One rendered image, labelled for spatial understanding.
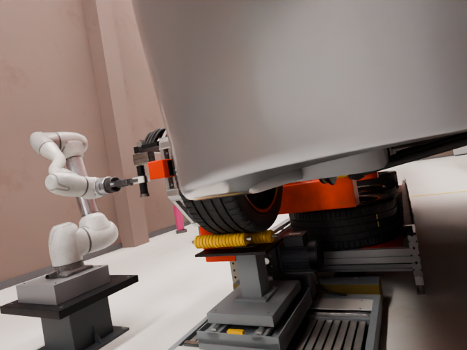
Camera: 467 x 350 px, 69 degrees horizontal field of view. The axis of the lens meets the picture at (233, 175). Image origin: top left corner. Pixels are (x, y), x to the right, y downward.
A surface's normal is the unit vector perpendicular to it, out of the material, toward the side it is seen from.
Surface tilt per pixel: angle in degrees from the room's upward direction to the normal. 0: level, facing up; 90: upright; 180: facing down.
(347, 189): 90
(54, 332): 90
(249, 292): 90
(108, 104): 90
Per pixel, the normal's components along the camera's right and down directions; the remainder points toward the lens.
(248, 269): -0.44, 0.07
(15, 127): 0.87, -0.14
